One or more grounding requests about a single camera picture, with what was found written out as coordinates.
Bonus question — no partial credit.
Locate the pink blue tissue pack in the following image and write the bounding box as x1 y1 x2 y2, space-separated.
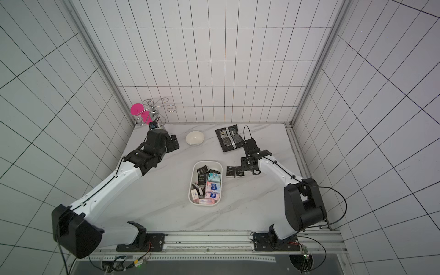
205 182 221 194

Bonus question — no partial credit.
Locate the black tissue multipack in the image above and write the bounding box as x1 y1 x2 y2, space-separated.
215 124 244 152

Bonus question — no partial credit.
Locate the pink cup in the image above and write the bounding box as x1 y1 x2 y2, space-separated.
130 103 152 124

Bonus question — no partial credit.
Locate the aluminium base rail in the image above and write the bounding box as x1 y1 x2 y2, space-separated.
85 229 348 264

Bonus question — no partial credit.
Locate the chrome cup stand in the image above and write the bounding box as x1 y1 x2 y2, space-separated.
135 97 176 129

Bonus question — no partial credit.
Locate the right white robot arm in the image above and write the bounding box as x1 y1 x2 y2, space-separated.
241 138 340 245

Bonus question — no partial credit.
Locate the black tissue pack in box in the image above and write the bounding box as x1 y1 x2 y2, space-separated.
197 165 209 186

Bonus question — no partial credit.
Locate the white storage box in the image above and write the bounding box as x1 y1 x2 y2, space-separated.
188 160 223 207

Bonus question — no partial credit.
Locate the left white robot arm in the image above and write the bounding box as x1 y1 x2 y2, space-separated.
52 128 179 259

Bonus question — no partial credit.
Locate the black Face tissue pack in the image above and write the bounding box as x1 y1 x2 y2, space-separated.
226 166 236 178

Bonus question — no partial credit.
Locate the teal tissue pack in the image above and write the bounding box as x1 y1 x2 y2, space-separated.
207 173 222 183

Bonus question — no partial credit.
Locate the white bowl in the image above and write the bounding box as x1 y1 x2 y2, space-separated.
185 131 205 146

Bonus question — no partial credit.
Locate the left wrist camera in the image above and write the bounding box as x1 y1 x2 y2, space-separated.
148 117 162 130

